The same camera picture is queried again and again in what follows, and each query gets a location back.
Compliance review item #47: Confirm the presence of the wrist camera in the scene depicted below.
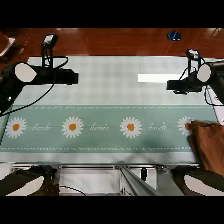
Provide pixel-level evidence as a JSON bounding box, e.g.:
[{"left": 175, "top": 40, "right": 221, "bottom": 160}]
[
  {"left": 185, "top": 48, "right": 204, "bottom": 74},
  {"left": 40, "top": 33, "right": 60, "bottom": 68}
]

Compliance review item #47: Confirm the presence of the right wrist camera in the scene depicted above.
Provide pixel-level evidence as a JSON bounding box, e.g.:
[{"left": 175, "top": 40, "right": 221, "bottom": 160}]
[{"left": 185, "top": 48, "right": 204, "bottom": 74}]

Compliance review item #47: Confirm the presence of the brown garment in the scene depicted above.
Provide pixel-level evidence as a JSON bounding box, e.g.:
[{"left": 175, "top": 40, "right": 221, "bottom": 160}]
[{"left": 186, "top": 120, "right": 224, "bottom": 178}]

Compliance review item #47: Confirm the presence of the silver frame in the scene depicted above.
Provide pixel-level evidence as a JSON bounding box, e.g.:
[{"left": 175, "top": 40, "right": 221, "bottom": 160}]
[{"left": 0, "top": 161, "right": 224, "bottom": 197}]

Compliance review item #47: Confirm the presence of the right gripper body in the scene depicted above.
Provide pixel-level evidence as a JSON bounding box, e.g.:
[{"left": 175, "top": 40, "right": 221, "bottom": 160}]
[{"left": 166, "top": 78, "right": 198, "bottom": 95}]

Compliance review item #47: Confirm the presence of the black cable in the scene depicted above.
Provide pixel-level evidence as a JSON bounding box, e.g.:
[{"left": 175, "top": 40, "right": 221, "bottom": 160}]
[
  {"left": 0, "top": 55, "right": 70, "bottom": 118},
  {"left": 203, "top": 84, "right": 224, "bottom": 108}
]

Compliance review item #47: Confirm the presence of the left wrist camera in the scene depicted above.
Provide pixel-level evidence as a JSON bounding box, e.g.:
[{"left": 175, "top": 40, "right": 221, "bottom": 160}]
[{"left": 40, "top": 33, "right": 60, "bottom": 68}]

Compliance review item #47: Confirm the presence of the blue round object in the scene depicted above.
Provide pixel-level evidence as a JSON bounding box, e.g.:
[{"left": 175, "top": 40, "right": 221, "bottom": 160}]
[{"left": 166, "top": 30, "right": 183, "bottom": 42}]

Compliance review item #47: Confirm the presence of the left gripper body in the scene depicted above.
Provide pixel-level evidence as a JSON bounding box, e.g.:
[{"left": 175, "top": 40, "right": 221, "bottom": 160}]
[{"left": 54, "top": 68, "right": 80, "bottom": 86}]

